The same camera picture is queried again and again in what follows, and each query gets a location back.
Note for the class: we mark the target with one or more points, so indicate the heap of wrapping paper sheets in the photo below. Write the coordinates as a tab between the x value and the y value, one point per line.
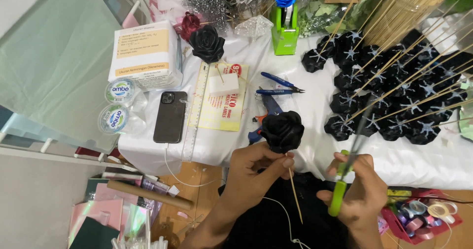
107	215

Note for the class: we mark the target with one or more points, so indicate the white tablecloth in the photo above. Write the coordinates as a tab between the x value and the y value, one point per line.
399	160

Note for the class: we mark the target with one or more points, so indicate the pink plastic object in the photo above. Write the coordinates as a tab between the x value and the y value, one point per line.
130	18

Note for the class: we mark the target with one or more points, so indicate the crumpled clear plastic wrap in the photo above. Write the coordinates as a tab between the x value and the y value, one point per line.
254	26

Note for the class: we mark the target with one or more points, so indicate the person's right hand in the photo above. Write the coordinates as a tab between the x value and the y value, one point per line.
364	195

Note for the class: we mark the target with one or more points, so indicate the silver glitter filler bunch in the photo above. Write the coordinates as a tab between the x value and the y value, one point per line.
208	1

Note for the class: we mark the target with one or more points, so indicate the person's black clothing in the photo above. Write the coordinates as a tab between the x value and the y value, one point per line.
266	219

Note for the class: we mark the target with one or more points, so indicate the black ribbon rose without stick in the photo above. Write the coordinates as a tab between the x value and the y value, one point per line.
207	44

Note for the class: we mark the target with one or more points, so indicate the pale green translucent sheet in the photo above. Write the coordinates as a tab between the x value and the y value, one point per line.
55	64

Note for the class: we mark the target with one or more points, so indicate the white printed paper packet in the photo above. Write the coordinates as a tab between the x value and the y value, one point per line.
146	55

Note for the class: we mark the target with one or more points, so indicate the bag of green leaves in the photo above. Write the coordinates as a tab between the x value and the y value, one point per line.
325	14

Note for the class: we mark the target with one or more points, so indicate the clear plastic ruler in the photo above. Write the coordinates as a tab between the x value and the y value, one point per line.
194	130

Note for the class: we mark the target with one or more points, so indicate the green tape dispenser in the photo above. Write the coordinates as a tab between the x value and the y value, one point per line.
284	38

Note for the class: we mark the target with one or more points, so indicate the blue hot glue gun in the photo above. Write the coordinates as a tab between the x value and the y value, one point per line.
271	106

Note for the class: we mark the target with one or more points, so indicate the yellow adhesive label sheet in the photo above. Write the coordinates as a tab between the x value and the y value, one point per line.
221	112

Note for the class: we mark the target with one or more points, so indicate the black smartphone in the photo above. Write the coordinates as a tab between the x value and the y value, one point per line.
170	118

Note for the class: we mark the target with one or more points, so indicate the group of black skewered roses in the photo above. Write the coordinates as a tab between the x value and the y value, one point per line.
391	94

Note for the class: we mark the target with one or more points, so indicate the person's left hand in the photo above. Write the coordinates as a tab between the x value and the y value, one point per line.
245	182

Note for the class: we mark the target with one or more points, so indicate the bundle of bamboo skewers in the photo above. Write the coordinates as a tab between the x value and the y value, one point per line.
402	9

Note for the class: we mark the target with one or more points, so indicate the brown cardboard tube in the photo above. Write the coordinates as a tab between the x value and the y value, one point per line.
147	194

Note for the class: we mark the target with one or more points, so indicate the white foam block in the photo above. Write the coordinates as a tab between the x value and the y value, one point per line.
224	84

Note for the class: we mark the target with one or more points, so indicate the red basket of ribbon rolls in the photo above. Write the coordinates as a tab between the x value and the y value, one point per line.
421	215

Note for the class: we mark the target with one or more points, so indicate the dark red ribbon rose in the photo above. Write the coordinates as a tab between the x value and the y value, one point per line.
189	25

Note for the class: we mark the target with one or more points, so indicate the sealed plastic water cup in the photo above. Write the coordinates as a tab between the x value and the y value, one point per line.
120	90
113	119

